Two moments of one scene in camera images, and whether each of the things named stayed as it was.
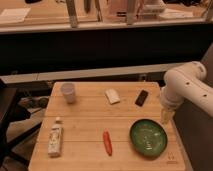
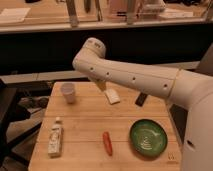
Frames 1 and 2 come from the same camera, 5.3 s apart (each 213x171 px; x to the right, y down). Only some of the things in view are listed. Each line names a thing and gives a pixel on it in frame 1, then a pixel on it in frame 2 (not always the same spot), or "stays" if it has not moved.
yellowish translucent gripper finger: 167,116 → 102,85
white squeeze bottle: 55,138 stays
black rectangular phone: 141,98 stays
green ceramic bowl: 148,138 stays
